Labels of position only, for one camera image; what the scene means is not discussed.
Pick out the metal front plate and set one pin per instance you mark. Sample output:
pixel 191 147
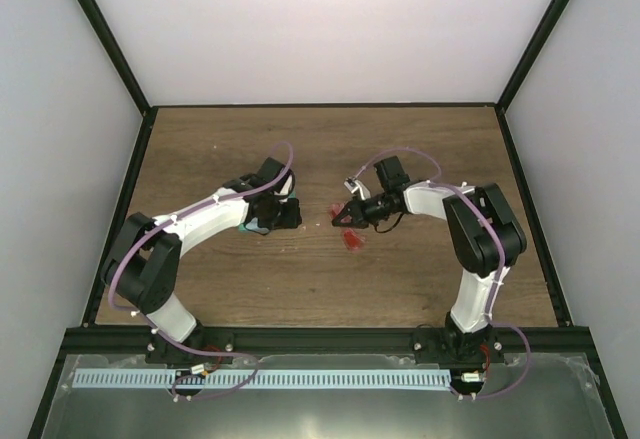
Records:
pixel 543 396

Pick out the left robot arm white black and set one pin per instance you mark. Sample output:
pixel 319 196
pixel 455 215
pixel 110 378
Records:
pixel 141 268

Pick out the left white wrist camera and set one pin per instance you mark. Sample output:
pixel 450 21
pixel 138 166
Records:
pixel 286 189

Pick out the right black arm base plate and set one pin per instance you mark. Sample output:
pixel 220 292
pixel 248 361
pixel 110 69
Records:
pixel 435 346

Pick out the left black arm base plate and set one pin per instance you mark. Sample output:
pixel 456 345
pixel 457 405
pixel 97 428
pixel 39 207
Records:
pixel 162 352

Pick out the black aluminium frame rail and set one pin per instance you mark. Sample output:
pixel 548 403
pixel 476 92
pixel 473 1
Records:
pixel 112 339

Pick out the teal glasses case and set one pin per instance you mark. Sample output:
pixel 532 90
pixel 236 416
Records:
pixel 254 227

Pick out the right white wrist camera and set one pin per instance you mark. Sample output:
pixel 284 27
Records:
pixel 357 189

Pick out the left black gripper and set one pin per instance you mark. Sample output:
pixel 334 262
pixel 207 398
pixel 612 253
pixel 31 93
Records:
pixel 292 220

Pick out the light blue slotted cable duct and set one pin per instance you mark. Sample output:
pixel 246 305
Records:
pixel 420 380

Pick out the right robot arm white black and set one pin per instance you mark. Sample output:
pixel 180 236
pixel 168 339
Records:
pixel 486 236

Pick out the red transparent sunglasses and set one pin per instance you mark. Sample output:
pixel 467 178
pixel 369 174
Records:
pixel 351 239

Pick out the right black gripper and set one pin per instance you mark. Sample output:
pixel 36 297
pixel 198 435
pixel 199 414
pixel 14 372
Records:
pixel 356 208

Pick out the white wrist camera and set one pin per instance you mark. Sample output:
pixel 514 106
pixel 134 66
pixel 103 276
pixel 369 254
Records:
pixel 286 189
pixel 357 189

